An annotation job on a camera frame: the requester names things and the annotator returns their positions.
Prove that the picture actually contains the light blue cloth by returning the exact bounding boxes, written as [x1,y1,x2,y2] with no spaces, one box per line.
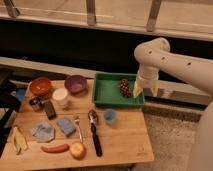
[30,122,55,143]

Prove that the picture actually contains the dark grape bunch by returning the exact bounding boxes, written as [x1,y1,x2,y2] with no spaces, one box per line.
[120,79,131,98]

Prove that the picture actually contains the white cup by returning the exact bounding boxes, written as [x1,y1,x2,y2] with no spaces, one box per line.
[52,88,69,109]

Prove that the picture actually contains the blue object behind table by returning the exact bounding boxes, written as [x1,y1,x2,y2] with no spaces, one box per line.
[15,88,26,102]

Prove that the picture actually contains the blue sponge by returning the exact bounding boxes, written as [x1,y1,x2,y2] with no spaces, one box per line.
[57,117,76,137]

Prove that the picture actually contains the metal spoon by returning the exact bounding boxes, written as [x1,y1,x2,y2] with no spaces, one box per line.
[74,116,83,143]

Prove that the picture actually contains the red bowl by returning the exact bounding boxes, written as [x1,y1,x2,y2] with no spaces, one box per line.
[29,77,52,96]

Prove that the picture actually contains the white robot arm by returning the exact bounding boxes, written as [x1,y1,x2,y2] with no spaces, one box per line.
[133,38,213,171]

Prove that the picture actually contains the black rectangular device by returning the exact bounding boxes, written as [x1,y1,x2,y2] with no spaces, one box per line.
[43,101,56,120]

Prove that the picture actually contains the purple bowl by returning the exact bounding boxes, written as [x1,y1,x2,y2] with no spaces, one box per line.
[64,75,87,94]

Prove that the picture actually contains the small blue cup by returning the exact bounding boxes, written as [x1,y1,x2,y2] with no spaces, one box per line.
[103,108,116,125]

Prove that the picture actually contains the green plastic tray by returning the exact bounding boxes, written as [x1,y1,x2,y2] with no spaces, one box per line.
[92,73,145,108]

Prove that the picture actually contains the red sausage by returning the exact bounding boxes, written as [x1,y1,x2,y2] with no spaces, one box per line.
[40,144,69,153]

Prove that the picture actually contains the black chair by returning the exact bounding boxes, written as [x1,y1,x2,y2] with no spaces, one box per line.
[0,69,21,156]

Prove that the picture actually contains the peeled banana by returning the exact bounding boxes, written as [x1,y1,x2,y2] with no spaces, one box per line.
[12,126,28,155]

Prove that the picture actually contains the small metal cup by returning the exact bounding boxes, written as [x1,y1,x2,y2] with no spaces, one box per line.
[29,97,42,112]

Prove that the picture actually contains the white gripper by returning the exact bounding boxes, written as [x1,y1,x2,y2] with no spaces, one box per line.
[133,65,159,98]

